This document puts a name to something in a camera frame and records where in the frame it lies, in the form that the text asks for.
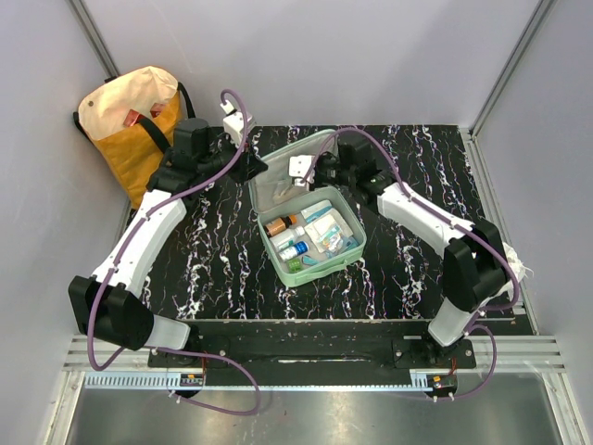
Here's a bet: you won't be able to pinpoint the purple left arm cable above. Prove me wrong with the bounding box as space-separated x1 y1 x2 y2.
86 90 261 416

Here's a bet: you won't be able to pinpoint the teal plaster packet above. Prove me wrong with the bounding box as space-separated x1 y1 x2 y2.
320 230 359 258

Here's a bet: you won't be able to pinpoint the blue mask packet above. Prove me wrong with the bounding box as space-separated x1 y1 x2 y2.
299 199 360 257

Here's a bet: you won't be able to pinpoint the white crumpled cloth bag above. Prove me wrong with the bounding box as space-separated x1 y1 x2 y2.
498 242 534 296

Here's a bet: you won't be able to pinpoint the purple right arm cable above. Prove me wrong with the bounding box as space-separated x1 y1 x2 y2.
303 127 520 401

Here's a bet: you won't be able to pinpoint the white pill bottle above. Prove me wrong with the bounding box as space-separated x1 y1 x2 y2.
270 226 306 251

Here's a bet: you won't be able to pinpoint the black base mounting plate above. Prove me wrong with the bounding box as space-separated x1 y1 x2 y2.
146 318 478 386

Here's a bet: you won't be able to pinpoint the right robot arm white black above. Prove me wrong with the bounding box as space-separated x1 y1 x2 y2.
307 134 526 367

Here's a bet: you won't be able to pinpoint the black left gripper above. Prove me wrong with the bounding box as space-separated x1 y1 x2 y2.
198 131 268 185

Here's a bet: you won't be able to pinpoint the white gauze pad packet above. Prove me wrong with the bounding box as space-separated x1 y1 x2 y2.
305 209 353 253

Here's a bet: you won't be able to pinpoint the orange tote bag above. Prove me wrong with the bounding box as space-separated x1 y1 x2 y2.
72 66 196 210

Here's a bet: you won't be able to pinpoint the clear bag yellow items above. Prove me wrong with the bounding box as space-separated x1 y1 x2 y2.
271 180 299 205

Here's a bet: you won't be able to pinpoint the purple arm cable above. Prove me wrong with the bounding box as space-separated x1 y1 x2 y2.
303 127 520 401
86 90 261 416

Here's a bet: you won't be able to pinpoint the small green box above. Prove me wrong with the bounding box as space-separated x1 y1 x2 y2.
286 258 303 273

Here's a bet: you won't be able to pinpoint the cyan sachet strip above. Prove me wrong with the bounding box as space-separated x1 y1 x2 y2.
301 255 319 267

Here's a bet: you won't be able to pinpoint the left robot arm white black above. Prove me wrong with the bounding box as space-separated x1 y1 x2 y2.
68 108 267 367

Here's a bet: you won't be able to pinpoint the brown bottle orange cap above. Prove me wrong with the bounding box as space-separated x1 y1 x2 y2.
264 215 297 238

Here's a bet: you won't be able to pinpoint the mint green medicine case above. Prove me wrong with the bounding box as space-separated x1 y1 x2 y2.
249 130 367 287

